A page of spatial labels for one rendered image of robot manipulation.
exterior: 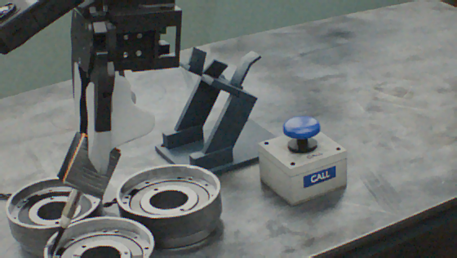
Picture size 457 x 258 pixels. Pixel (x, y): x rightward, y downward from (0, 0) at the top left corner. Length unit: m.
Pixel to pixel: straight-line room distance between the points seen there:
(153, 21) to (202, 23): 1.92
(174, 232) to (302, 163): 0.15
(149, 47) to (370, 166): 0.33
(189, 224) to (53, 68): 1.73
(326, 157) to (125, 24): 0.28
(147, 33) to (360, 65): 0.56
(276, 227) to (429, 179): 0.19
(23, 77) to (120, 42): 1.77
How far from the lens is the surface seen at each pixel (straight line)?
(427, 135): 0.97
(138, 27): 0.65
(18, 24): 0.64
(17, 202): 0.84
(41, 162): 0.98
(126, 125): 0.69
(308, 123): 0.83
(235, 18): 2.63
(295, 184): 0.81
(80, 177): 0.71
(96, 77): 0.65
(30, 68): 2.43
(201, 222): 0.76
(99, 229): 0.76
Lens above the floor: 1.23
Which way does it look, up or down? 25 degrees down
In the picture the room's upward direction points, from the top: 5 degrees counter-clockwise
